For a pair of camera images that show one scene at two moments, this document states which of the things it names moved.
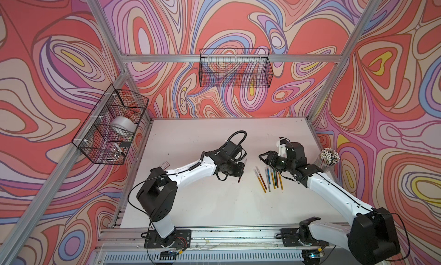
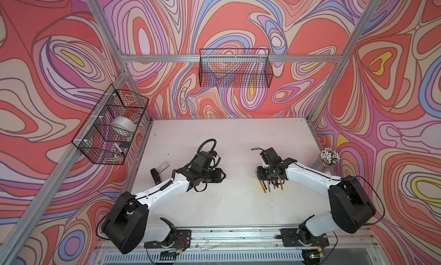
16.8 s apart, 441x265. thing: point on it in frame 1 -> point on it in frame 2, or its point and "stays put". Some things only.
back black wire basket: (235, 68) stays put
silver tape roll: (123, 125) stays put
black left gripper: (240, 171) -> (219, 174)
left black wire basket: (107, 132) stays put
